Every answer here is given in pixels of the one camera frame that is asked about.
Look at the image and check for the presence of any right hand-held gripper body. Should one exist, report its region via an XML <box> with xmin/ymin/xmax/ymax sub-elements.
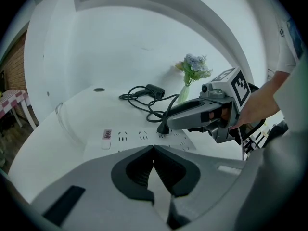
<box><xmin>199</xmin><ymin>66</ymin><xmax>252</xmax><ymax>144</ymax></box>

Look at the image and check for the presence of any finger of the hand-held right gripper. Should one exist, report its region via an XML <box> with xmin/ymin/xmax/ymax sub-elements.
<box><xmin>166</xmin><ymin>104</ymin><xmax>211</xmax><ymax>131</ymax></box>
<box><xmin>163</xmin><ymin>98</ymin><xmax>205</xmax><ymax>120</ymax></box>

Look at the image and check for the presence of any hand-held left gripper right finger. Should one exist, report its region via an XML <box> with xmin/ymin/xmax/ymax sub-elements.
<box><xmin>153</xmin><ymin>144</ymin><xmax>202</xmax><ymax>197</ymax></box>

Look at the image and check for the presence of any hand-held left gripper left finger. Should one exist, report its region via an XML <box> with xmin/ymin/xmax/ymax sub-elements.
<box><xmin>111</xmin><ymin>145</ymin><xmax>155</xmax><ymax>205</ymax></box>

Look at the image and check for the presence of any black hair dryer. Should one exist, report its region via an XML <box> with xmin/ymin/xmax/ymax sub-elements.
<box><xmin>119</xmin><ymin>83</ymin><xmax>180</xmax><ymax>135</ymax></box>

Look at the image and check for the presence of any white power strip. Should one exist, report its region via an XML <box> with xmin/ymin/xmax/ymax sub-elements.
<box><xmin>100</xmin><ymin>127</ymin><xmax>197</xmax><ymax>153</ymax></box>

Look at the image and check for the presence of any person's right forearm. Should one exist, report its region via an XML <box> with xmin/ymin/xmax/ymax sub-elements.
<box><xmin>237</xmin><ymin>70</ymin><xmax>289</xmax><ymax>129</ymax></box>

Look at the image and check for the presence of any person's right hand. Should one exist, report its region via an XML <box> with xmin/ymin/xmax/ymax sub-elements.
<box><xmin>208</xmin><ymin>107</ymin><xmax>230</xmax><ymax>120</ymax></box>

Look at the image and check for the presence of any vase with flowers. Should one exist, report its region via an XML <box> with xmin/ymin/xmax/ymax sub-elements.
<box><xmin>175</xmin><ymin>53</ymin><xmax>214</xmax><ymax>104</ymax></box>

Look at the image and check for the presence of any black chair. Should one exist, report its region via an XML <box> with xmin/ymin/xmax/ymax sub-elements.
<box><xmin>240</xmin><ymin>118</ymin><xmax>271</xmax><ymax>159</ymax></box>

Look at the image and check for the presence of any table with checkered cloth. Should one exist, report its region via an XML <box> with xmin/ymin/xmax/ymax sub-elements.
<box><xmin>0</xmin><ymin>89</ymin><xmax>40</xmax><ymax>130</ymax></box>

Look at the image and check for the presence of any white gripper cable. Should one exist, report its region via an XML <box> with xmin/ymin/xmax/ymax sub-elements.
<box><xmin>237</xmin><ymin>126</ymin><xmax>246</xmax><ymax>161</ymax></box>

